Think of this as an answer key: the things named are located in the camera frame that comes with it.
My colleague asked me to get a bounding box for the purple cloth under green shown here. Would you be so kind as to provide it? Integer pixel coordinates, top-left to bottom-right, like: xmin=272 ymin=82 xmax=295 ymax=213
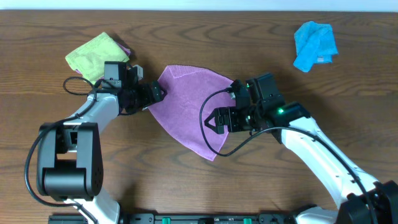
xmin=69 ymin=42 xmax=131 ymax=78

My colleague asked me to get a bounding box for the left black cable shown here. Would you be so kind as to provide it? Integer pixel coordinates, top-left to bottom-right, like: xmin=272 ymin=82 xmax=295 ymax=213
xmin=24 ymin=76 xmax=108 ymax=224

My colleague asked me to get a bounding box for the green folded cloth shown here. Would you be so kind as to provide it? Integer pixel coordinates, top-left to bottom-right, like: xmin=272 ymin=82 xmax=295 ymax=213
xmin=65 ymin=32 xmax=131 ymax=84

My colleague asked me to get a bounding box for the black cable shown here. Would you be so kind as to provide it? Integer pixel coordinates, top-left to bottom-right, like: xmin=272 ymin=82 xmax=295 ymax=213
xmin=198 ymin=88 xmax=379 ymax=224
xmin=24 ymin=76 xmax=108 ymax=224

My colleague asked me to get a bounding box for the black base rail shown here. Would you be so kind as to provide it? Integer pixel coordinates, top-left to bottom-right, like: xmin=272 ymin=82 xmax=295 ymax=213
xmin=48 ymin=213 xmax=312 ymax=224

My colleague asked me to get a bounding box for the purple microfiber cloth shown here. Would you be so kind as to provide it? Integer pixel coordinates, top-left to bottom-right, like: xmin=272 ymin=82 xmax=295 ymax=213
xmin=149 ymin=65 xmax=235 ymax=161

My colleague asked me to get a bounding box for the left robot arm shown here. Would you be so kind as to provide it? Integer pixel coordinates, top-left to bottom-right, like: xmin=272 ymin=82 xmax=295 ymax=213
xmin=30 ymin=61 xmax=167 ymax=223

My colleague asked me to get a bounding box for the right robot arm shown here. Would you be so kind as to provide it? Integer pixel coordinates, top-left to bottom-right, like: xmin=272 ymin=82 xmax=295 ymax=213
xmin=200 ymin=73 xmax=397 ymax=223

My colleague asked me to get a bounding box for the blue crumpled cloth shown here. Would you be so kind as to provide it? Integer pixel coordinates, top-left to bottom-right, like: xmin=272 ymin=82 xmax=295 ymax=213
xmin=293 ymin=21 xmax=339 ymax=73

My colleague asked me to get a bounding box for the right black cable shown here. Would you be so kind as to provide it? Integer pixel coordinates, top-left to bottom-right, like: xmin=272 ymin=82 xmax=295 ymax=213
xmin=198 ymin=88 xmax=379 ymax=224

